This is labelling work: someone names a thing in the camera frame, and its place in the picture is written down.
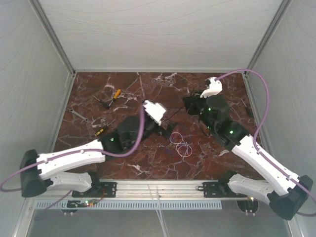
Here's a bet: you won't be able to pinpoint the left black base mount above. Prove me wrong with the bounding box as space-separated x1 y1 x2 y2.
72 171 117 198

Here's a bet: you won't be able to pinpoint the black tool at right edge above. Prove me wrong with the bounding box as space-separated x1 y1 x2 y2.
241 99 254 118

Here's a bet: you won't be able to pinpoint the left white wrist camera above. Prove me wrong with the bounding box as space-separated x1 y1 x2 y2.
143 100 167 126

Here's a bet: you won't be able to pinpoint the white zip ties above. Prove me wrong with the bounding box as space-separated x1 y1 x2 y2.
156 188 169 237

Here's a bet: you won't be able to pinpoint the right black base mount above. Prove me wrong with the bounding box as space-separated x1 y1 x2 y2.
197 171 247 198

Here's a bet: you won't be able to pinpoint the black zip tie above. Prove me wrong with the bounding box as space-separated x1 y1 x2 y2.
162 105 185 122

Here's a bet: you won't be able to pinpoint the small circuit board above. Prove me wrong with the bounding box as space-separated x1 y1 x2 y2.
66 199 99 208

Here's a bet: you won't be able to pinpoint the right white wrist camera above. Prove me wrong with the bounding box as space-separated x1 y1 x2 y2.
200 77 223 98

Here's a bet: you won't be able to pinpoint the aluminium front rail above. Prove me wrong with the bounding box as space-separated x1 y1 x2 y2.
27 179 293 201

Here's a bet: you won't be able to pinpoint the blue slotted cable duct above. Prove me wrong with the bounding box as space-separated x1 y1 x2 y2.
50 200 222 210

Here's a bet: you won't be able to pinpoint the orange handled screwdriver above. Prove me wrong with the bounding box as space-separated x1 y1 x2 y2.
93 89 121 109

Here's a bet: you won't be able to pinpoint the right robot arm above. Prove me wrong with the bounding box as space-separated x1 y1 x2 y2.
183 93 314 220

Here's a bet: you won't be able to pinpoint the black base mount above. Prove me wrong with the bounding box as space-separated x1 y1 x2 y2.
72 171 117 198
197 171 247 198

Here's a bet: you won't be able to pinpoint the silver wrench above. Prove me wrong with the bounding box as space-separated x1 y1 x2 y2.
70 109 88 121

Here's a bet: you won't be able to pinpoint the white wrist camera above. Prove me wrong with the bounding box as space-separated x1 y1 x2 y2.
143 100 167 126
200 77 223 98

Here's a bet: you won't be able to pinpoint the yellow black screwdriver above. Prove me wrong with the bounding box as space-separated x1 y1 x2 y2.
94 118 117 137

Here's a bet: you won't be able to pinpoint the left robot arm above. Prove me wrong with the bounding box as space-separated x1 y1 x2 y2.
20 116 140 198

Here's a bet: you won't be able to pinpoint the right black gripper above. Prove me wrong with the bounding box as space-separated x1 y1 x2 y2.
182 89 215 132

